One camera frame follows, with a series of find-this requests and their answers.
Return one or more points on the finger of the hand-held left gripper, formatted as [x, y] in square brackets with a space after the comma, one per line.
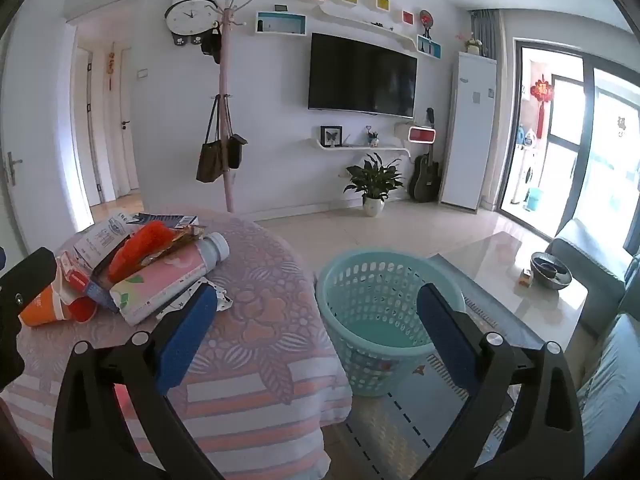
[25, 275]

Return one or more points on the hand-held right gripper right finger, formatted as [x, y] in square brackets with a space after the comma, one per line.
[447, 337]

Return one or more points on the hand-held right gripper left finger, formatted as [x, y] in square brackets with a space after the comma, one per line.
[185, 332]

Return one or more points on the orange paper cup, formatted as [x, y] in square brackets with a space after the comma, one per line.
[40, 307]

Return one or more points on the small blue red carton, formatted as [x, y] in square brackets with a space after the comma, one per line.
[82, 280]

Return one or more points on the pink label plastic bottle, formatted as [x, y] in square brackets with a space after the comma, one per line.
[160, 280]

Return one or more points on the teal plastic basket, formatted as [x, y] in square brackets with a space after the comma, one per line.
[370, 340]

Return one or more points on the red-orange snack bag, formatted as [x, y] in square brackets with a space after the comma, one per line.
[137, 250]

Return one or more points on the small black shoulder bag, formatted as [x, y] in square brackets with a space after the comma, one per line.
[235, 152]

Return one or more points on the red paper cup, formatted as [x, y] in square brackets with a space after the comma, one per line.
[82, 310]

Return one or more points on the patterned floor rug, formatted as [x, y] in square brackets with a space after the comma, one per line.
[425, 410]

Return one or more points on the glass coffee table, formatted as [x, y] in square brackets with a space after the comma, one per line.
[500, 270]

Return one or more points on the large blue white milk carton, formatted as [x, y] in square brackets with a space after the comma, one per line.
[102, 237]

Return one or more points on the small orange box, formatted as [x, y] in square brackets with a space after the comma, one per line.
[525, 277]

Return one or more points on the metal bowl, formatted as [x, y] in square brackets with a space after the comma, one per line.
[550, 275]

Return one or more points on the dark acoustic guitar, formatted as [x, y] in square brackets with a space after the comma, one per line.
[425, 180]

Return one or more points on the teal bucket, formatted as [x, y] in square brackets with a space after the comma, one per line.
[534, 199]

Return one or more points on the grey sofa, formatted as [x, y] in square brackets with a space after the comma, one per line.
[590, 250]

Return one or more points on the brown handbag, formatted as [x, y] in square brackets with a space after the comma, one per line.
[210, 162]

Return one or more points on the potted green plant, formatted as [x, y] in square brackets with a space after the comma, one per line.
[372, 180]

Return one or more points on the white washing machine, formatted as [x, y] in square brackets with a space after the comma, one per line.
[525, 170]

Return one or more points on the white hallway door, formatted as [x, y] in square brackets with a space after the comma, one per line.
[129, 120]

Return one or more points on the red white box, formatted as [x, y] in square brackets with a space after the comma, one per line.
[421, 135]

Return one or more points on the small shelf ornament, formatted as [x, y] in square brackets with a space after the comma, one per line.
[372, 137]

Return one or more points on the red hallway hanging ornament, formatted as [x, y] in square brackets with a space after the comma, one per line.
[111, 62]

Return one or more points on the sliding glass door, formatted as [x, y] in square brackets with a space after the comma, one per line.
[587, 135]

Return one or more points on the red knot hanging ornament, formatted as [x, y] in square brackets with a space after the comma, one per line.
[541, 91]

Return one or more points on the pink coat rack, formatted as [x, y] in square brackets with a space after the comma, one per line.
[226, 70]

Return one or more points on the black hanging bag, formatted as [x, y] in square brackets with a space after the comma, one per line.
[212, 47]

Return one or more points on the small teal box shelf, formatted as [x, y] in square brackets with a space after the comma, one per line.
[435, 49]

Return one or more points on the grey curtain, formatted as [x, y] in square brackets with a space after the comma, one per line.
[492, 30]

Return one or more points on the wide teal box shelf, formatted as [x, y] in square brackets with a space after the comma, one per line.
[258, 22]

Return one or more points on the decorative round fan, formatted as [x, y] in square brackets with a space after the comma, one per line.
[426, 19]

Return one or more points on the low curved white wall shelf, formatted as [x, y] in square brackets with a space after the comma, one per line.
[360, 148]

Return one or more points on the black butterfly photo frame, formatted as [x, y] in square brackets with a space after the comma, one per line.
[331, 136]

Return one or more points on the white light switch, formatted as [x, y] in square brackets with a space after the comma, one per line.
[142, 73]

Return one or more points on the wall-mounted television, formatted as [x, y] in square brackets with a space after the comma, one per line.
[360, 75]

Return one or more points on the panda wall clock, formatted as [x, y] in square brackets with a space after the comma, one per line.
[190, 15]

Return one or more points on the long curved white wall shelf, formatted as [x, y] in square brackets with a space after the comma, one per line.
[350, 18]

